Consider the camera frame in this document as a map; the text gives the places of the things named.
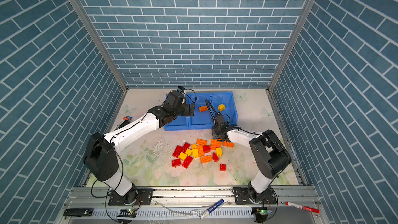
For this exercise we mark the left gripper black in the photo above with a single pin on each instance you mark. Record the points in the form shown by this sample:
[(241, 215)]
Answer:
[(187, 112)]

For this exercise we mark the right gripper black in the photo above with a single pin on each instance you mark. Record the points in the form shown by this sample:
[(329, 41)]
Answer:
[(214, 133)]

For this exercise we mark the yellow lego brick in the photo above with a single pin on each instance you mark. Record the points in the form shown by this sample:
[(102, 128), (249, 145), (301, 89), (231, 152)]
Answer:
[(221, 107), (195, 153), (183, 156), (219, 151)]

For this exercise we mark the orange lego brick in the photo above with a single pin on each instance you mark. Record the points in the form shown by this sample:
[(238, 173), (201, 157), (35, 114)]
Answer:
[(215, 144), (203, 108), (206, 159), (228, 144)]

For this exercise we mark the red lego brick large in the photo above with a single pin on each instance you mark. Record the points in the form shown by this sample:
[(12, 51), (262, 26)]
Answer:
[(180, 149)]

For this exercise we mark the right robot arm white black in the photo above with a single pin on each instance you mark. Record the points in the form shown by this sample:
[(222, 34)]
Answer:
[(269, 153)]

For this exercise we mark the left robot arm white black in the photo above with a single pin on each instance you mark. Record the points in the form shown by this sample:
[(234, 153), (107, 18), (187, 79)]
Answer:
[(102, 155)]

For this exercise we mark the red lego brick tilted small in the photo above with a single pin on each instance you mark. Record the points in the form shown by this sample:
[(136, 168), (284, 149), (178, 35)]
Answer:
[(215, 157)]

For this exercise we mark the orange lego brick bottom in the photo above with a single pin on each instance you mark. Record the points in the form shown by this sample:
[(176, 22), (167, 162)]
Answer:
[(206, 159)]

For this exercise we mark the red lego brick small lone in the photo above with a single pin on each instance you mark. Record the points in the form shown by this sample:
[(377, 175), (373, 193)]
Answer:
[(222, 167)]

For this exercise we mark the red lego brick long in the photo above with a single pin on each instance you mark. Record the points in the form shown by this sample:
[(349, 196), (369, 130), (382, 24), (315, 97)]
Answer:
[(187, 162)]

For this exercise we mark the blue stapler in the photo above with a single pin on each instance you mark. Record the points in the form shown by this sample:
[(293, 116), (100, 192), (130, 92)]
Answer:
[(125, 121)]

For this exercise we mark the red lego brick bottom left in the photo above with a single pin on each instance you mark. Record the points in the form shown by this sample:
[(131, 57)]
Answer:
[(176, 163)]

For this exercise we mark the blue white marker pen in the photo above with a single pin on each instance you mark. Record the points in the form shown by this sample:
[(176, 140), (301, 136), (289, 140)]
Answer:
[(209, 210)]

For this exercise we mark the red white marker pen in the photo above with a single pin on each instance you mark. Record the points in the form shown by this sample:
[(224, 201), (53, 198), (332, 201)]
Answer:
[(306, 208)]

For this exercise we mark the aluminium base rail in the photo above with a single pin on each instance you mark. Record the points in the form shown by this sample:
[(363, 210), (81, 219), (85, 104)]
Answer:
[(183, 205)]

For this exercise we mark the black flat device on rail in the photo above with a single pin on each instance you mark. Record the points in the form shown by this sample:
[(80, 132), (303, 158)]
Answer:
[(78, 212)]

